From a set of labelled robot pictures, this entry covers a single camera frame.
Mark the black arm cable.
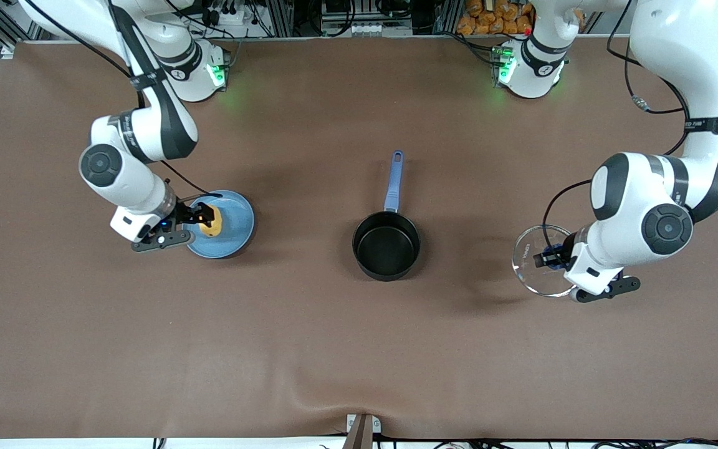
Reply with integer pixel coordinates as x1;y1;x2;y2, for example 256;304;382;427
543;0;718;250
22;0;223;197

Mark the yellow potato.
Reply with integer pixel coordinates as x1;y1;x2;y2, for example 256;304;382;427
200;203;223;239

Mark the bag of orange items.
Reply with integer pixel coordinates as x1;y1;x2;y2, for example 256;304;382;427
457;0;534;36

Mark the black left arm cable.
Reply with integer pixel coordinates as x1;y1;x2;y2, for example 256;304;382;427
543;0;718;250

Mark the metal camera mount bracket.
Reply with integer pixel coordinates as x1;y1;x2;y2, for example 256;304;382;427
347;413;381;449

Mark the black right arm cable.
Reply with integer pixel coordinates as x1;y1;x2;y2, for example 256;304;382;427
22;0;223;197

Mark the glass lid with blue knob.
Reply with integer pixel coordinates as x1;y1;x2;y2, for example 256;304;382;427
512;224;579;298

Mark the brown table cover mat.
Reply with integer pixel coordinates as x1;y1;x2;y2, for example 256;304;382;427
0;36;718;440

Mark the white power strip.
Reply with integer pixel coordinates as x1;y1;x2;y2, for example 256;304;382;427
204;0;245;26

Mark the black pot with blue handle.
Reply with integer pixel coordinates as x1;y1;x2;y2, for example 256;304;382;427
352;150;421;282

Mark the blue round plate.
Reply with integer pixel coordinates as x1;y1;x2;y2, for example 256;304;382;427
183;190;256;259

